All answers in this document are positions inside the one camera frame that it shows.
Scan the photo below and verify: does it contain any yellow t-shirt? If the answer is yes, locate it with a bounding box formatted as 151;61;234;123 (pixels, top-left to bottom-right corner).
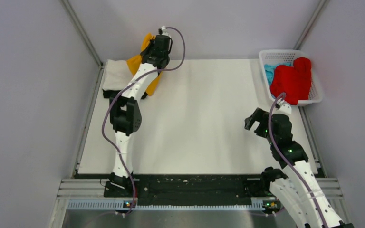
126;33;163;96

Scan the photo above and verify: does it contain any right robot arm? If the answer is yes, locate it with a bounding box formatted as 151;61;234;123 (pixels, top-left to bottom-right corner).
244;108;354;228

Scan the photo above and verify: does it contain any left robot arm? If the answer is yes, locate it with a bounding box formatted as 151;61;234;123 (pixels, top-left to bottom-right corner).
102;32;173;197

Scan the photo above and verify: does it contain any white folded t-shirt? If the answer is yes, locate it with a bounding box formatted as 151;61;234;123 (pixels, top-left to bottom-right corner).
102;59;134;91

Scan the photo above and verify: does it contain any light blue t-shirt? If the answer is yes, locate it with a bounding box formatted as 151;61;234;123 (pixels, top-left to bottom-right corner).
264;63;291;86

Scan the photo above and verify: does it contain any red t-shirt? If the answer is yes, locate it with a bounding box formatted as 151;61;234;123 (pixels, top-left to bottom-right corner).
269;57;312;105

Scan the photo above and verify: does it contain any white plastic laundry basket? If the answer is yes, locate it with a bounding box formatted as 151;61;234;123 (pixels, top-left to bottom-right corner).
259;49;323;106

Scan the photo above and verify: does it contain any black folded t-shirt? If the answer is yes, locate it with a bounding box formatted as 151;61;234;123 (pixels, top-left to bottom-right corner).
102;89;148;100

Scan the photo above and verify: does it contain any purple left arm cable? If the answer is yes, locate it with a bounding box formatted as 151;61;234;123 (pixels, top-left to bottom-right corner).
101;27;186;218

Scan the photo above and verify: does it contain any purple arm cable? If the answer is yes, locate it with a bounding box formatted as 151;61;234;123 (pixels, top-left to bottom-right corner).
101;27;186;218
268;92;329;228

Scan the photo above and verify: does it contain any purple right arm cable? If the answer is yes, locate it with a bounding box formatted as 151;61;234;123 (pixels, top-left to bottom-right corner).
268;92;329;228

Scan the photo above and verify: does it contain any white slotted cable duct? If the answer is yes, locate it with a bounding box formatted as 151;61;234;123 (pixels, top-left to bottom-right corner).
67;199;279;211

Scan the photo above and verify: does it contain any aluminium frame post left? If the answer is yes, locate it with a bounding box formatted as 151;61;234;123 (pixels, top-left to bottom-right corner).
59;0;104;67

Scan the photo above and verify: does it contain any aluminium frame post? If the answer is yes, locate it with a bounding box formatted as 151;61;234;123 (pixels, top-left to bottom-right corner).
293;0;330;50
59;0;104;67

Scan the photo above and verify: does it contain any aluminium frame post right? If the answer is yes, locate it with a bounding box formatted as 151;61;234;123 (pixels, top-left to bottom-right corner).
293;0;330;50

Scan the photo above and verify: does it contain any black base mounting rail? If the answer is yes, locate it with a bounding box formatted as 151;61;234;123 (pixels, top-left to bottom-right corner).
104;174;280;208

